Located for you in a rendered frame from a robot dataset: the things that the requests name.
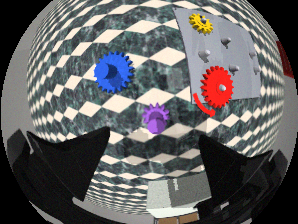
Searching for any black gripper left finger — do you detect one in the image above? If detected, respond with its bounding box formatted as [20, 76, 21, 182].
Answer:
[27, 125, 110, 202]

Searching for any yellow gear with black stripe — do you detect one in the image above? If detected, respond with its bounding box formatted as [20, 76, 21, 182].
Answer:
[188, 14, 213, 34]

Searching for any red gear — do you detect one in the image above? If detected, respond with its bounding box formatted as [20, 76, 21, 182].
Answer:
[200, 65, 234, 108]

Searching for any blue gear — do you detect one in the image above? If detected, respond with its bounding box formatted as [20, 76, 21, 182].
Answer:
[93, 51, 134, 93]

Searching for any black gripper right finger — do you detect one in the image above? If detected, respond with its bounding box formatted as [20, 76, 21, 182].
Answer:
[198, 135, 274, 208]

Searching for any purple gear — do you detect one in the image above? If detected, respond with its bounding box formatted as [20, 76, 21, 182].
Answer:
[142, 101, 170, 135]

